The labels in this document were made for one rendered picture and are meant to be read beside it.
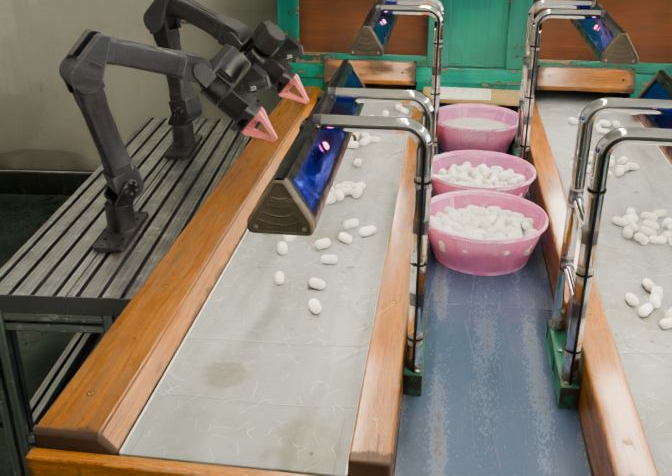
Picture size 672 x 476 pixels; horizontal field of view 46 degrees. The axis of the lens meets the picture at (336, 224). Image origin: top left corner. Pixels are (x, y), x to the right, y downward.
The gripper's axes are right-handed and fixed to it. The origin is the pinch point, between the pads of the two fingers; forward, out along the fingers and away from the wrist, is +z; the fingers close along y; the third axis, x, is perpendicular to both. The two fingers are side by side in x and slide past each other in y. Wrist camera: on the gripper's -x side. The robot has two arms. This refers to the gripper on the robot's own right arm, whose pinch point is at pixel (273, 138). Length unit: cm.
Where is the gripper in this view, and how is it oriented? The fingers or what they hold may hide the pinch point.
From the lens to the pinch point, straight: 187.3
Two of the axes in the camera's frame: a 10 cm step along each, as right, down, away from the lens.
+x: -6.4, 6.6, 4.0
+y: 1.3, -4.1, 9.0
